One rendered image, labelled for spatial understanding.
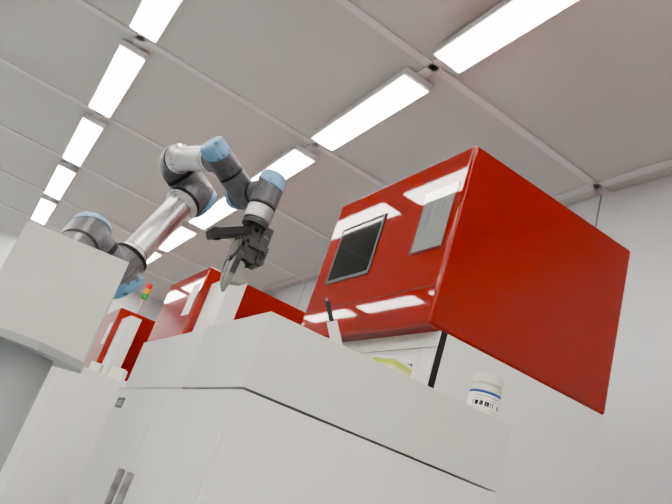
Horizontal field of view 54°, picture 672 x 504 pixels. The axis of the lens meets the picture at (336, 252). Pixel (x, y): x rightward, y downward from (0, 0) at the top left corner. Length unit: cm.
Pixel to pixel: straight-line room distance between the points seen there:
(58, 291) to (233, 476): 79
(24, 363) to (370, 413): 86
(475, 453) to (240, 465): 53
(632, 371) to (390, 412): 216
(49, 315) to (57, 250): 17
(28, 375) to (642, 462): 245
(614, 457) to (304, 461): 222
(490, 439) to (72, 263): 109
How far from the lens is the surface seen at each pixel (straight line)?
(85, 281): 179
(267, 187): 180
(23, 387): 176
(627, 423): 331
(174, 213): 215
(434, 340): 188
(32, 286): 179
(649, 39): 306
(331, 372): 127
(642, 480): 320
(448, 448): 144
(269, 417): 122
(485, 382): 155
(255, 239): 177
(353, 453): 130
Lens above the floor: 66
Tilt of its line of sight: 21 degrees up
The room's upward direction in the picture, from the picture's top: 19 degrees clockwise
